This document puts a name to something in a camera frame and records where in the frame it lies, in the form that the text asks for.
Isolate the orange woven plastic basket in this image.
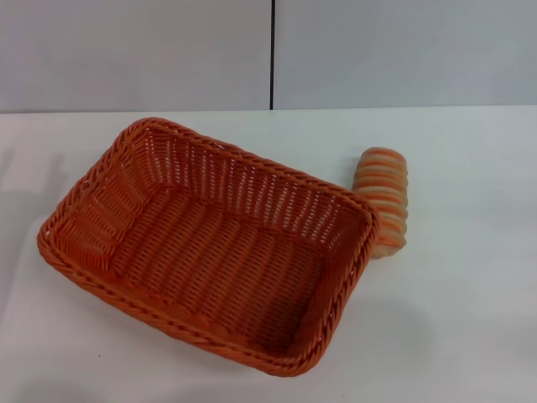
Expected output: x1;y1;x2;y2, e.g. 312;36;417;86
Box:
36;117;382;378

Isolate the orange striped bread roll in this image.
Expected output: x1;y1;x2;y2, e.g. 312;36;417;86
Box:
354;145;409;258

